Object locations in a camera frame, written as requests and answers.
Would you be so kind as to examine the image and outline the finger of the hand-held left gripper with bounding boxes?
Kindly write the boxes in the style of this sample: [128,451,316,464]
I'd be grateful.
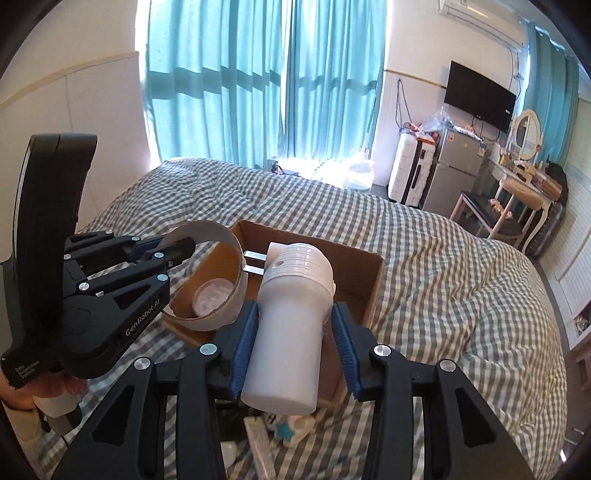
[66,237,195,297]
[64,232,165,262]

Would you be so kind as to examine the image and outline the white plug-in flashlight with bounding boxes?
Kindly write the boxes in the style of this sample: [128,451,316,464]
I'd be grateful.
[240,241,337,413]

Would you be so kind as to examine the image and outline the white vanity table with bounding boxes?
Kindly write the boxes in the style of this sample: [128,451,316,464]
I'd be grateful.
[488,159,556,254]

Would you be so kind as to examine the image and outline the black wall television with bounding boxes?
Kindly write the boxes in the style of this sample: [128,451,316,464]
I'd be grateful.
[443,60,517,135]

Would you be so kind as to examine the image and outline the blue star toy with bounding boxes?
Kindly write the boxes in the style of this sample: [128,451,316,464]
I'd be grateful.
[271,412,320,449]

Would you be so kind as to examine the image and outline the person's left hand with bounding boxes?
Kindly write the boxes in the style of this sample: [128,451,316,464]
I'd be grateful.
[28,372,86,407]

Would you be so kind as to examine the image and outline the grey mini fridge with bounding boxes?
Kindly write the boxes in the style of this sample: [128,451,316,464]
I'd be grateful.
[422,127,486,220]

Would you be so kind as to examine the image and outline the wooden chair dark cushion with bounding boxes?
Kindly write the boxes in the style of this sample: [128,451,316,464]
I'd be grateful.
[450,177,525,250]

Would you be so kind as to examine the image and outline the black bag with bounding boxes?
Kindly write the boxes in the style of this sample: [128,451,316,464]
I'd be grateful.
[544,161,569,207]

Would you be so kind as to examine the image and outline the teal window curtain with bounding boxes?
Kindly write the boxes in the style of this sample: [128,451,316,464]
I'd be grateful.
[145,0,290,171]
[281,0,389,172]

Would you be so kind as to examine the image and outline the oval vanity mirror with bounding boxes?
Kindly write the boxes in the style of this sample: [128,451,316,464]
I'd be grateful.
[507,108,541,162]

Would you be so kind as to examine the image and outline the large translucent plastic bag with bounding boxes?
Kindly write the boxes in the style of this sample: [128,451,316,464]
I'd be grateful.
[313,148,375,193]

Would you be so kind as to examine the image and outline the blue wall cable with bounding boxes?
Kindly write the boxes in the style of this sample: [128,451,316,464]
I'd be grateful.
[394,78,413,131]

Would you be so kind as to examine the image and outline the cardboard box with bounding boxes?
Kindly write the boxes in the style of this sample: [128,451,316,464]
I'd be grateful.
[161,220,387,408]

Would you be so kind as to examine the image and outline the white suitcase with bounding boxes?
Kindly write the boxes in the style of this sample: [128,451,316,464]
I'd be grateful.
[387,131,437,206]

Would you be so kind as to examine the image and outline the narrow teal curtain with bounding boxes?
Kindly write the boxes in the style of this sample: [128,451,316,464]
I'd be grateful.
[521,21,581,168]

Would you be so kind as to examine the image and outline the white air conditioner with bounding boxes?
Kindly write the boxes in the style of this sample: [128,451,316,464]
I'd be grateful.
[436,0,527,47]

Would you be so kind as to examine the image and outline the small white carton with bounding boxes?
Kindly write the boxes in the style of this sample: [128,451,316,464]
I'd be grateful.
[244,414,288,480]

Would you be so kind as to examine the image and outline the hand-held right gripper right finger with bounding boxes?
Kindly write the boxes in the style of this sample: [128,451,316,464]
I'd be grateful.
[331,302,539,480]

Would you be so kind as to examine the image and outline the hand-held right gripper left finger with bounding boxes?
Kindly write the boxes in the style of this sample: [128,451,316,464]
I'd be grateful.
[51,300,260,480]

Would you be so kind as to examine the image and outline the orange snack bag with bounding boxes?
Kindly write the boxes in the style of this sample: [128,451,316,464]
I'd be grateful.
[401,122,439,145]

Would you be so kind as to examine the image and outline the checkered bed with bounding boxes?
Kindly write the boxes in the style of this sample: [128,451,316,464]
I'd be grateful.
[39,157,570,480]

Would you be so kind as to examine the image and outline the small white round jar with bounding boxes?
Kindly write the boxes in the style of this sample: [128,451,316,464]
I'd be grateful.
[191,278,236,319]

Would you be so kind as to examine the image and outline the clear plastic bag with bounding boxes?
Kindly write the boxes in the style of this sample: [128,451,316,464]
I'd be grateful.
[424,107,477,136]

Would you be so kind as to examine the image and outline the person's left forearm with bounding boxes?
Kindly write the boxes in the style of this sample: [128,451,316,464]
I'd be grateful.
[0,392,45,464]

